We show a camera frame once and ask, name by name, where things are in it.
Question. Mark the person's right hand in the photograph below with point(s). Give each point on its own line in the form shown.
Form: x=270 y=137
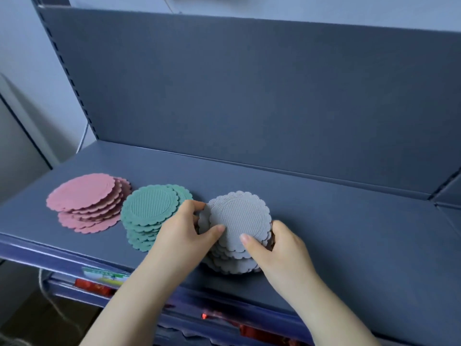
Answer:
x=288 y=266

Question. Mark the person's left hand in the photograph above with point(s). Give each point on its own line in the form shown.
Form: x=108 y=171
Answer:
x=176 y=248

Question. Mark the stack of green coasters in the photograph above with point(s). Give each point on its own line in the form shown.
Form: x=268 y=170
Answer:
x=151 y=205

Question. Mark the stack of small grey coasters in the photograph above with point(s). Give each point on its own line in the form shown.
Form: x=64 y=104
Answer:
x=239 y=216

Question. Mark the stack of pink coasters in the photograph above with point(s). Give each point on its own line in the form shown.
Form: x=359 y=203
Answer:
x=83 y=190

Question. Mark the person's left forearm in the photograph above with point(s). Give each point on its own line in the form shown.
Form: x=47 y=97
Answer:
x=133 y=313

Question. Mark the red foil snack packet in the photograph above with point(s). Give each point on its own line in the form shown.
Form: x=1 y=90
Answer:
x=259 y=333
x=93 y=287

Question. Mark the green white shelf label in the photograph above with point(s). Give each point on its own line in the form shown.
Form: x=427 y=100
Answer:
x=104 y=276

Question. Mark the dark blue shelf back panel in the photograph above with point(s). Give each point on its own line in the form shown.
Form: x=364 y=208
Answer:
x=252 y=93

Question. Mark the black slotted shelf upright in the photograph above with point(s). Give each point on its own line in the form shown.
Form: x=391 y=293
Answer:
x=446 y=185
x=65 y=68

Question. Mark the clear shelf edge rail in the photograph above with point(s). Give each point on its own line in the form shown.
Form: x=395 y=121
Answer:
x=43 y=254
x=72 y=293

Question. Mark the pale grey door frame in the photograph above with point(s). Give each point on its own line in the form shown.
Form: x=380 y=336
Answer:
x=25 y=118

